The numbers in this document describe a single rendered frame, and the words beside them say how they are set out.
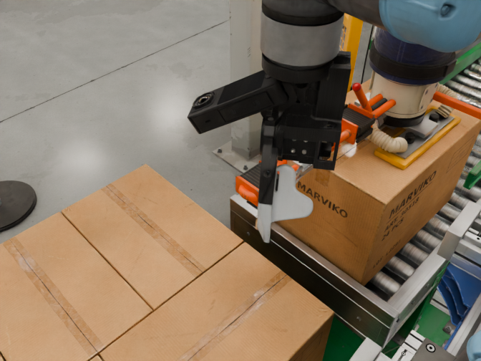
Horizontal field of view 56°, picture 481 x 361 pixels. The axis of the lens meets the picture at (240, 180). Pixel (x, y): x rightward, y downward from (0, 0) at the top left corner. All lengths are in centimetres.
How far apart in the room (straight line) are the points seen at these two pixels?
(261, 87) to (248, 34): 189
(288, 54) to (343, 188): 92
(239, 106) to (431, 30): 22
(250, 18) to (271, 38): 188
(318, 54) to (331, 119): 8
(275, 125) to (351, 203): 87
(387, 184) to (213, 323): 66
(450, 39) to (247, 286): 127
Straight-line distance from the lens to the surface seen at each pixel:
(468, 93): 269
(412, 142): 142
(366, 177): 131
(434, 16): 31
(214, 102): 49
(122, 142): 303
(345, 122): 123
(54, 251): 173
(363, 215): 132
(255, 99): 46
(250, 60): 240
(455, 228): 118
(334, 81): 45
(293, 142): 49
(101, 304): 154
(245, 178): 102
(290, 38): 41
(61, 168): 294
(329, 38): 42
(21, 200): 277
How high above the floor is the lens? 179
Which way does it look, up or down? 42 degrees down
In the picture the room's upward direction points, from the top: straight up
